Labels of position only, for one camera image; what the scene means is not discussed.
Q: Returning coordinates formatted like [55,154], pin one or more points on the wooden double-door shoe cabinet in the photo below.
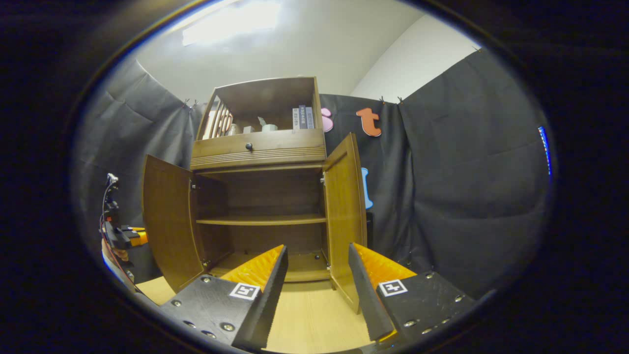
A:
[260,155]

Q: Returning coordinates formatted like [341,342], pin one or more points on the small white object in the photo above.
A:
[268,125]

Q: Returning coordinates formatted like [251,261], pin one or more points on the wooden inner shelf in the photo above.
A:
[260,220]

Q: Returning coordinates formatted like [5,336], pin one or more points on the wooden cabinet drawer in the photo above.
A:
[285,142]

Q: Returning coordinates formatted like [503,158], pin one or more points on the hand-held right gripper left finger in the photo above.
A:
[268,305]

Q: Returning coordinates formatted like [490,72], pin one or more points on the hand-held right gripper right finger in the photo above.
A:
[368,300]

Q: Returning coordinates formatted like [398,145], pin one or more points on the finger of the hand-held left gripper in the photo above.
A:
[140,238]

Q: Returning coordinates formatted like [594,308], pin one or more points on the blue grey book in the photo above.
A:
[310,118]

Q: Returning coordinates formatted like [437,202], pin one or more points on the small grey cup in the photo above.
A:
[233,129]

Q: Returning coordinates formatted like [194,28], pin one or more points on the black backdrop cloth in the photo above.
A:
[467,187]

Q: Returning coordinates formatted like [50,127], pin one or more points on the wooden shoe cabinet door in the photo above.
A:
[169,221]
[344,216]

